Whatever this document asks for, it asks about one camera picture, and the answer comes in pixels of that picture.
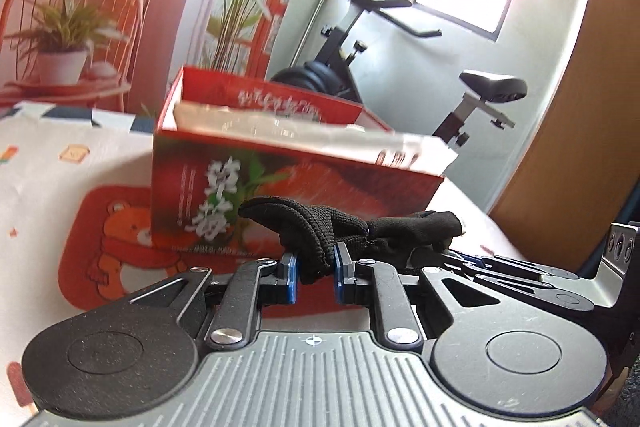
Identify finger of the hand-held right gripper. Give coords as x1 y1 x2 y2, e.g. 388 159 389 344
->
449 251 582 284
464 271 597 309

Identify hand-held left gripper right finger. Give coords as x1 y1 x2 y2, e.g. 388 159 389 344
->
332 242 502 349

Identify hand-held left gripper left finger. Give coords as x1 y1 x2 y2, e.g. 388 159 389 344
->
127 252 301 352

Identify black knitted glove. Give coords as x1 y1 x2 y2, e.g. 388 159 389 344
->
237 195 464 286

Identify red cardboard box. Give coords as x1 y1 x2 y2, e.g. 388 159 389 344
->
150 64 446 259

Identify wooden board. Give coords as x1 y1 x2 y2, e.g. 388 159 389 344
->
489 0 640 274

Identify black exercise bike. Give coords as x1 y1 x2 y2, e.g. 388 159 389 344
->
270 0 529 148

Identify printed tablecloth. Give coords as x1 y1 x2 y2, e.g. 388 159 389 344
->
0 101 532 427

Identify metal pole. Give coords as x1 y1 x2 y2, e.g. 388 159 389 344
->
292 0 352 66

